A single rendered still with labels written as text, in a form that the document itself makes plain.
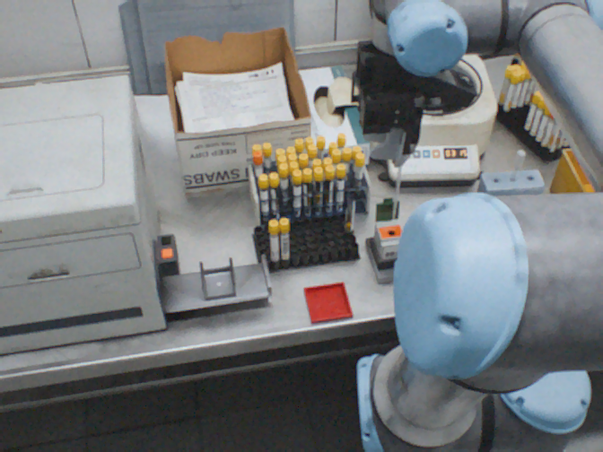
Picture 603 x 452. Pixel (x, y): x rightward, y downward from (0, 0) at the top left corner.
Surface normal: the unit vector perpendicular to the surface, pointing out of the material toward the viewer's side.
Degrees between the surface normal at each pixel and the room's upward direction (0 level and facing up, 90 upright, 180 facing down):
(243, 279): 0
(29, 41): 90
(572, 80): 46
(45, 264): 90
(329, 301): 0
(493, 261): 25
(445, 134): 90
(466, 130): 90
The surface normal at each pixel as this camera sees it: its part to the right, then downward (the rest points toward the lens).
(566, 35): -0.43, -0.68
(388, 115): 0.19, 0.74
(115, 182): 0.00, -0.66
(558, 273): 0.03, -0.20
